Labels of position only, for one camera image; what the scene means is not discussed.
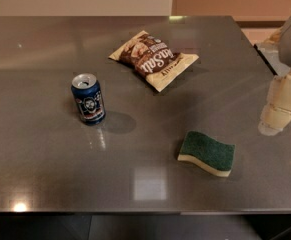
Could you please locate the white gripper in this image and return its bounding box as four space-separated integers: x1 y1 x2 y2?
258 16 291 136

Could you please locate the blue soda can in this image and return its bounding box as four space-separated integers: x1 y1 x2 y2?
71 73 106 125

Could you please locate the green and yellow sponge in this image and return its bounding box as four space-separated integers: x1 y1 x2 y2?
177 131 235 177

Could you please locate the brown chip bag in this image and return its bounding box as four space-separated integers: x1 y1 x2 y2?
109 31 199 92

